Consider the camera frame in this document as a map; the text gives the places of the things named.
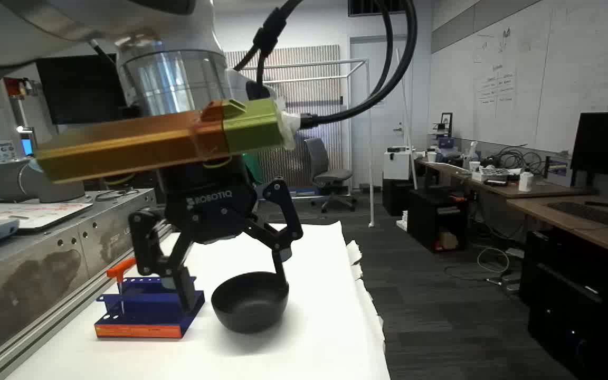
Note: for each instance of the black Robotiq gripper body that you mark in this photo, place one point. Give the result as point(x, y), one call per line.
point(210, 208)

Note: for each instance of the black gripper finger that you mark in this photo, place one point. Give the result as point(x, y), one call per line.
point(151, 244)
point(284, 225)

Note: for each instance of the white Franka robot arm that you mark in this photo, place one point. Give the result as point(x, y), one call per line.
point(72, 21)

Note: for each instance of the black bowl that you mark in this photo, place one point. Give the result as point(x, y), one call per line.
point(251, 307)

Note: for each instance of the grey office chair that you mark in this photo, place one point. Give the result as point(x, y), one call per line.
point(332, 175)

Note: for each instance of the blue rack with orange base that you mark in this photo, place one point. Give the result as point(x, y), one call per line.
point(147, 314)

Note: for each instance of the white paper sheet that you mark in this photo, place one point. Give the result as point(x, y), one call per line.
point(318, 329)

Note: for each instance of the white board with red writing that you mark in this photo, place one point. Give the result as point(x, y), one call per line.
point(36, 212)

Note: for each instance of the white box appliance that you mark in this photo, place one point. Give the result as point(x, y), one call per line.
point(397, 163)

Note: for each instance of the black cabinet under desk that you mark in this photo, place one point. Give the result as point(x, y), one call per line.
point(436, 219)

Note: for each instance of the white door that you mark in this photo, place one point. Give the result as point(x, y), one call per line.
point(390, 92)

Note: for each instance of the large black screen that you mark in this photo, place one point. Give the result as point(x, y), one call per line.
point(79, 87)

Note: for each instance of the small black standing device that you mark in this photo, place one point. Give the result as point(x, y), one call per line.
point(447, 128)

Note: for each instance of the clear bottle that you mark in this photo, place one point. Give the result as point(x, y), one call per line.
point(474, 159)

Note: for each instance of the wooden desk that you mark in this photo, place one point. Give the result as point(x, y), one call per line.
point(522, 191)
point(600, 225)

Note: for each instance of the white cup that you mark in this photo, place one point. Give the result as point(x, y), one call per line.
point(524, 179)

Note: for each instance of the white metal pipe frame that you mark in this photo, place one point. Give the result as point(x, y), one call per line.
point(370, 139)

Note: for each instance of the wall whiteboard with writing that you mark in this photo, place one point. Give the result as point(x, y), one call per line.
point(529, 70)

